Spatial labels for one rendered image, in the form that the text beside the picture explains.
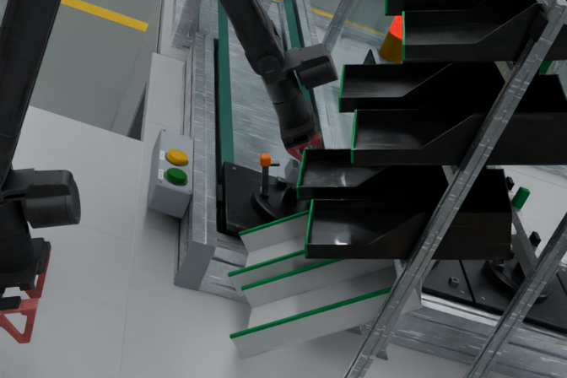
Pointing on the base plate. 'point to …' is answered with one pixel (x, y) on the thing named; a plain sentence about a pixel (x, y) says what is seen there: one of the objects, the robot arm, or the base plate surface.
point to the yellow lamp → (391, 48)
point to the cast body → (292, 170)
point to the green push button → (176, 175)
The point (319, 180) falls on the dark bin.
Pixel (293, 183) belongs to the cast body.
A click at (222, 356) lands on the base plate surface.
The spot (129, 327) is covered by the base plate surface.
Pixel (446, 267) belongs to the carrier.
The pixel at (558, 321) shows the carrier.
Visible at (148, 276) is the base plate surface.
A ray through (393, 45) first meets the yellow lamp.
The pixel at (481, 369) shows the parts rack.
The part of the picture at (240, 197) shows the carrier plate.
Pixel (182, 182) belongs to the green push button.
